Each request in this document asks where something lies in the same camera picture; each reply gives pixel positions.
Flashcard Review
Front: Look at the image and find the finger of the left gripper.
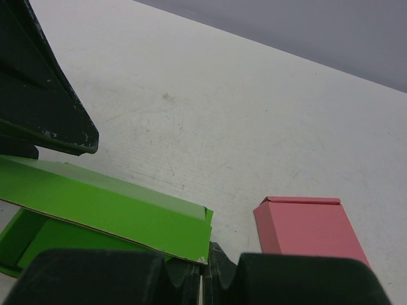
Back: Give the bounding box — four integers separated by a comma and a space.
1, 1, 99, 156
0, 135, 39, 159

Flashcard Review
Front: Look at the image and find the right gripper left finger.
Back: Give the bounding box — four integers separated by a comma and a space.
4, 249, 200, 304

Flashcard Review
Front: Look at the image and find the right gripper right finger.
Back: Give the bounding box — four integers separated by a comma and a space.
203, 243, 390, 304

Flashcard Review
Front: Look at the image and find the green paper box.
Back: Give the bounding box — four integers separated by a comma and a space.
1, 156, 213, 277

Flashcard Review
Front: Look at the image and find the pink paper box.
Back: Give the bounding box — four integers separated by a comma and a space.
253, 196, 370, 266

